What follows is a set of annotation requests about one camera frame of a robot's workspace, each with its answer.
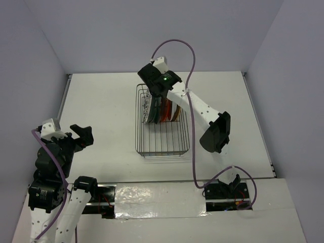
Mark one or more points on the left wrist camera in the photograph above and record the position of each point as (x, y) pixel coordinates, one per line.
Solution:
(51, 128)

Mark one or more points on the silver foil tape patch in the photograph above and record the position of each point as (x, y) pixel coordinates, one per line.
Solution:
(158, 200)

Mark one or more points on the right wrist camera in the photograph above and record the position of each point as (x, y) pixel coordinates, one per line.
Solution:
(160, 63)

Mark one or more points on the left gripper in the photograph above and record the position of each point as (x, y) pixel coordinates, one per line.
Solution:
(86, 137)

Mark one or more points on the yellow brown plate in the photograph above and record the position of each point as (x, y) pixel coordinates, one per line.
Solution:
(178, 110)

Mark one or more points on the dark green plate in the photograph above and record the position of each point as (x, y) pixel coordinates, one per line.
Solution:
(151, 117)

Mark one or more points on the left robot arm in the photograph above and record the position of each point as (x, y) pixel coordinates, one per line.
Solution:
(55, 206)

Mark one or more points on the speckled white plate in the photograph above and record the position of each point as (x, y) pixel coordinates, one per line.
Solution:
(146, 106)

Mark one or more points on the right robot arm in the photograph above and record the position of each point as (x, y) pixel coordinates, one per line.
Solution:
(216, 125)

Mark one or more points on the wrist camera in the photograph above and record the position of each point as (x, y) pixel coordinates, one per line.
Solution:
(51, 128)
(160, 63)

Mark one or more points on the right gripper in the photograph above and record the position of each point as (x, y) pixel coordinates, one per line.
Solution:
(163, 73)

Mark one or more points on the orange plate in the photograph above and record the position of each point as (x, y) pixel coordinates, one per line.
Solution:
(173, 109)

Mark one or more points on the red plate with teal flower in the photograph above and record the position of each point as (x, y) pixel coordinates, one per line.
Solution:
(166, 110)

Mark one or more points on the wire dish rack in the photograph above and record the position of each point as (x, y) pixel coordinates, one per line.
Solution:
(159, 139)

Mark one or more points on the black mounting rail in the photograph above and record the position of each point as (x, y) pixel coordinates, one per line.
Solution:
(102, 204)

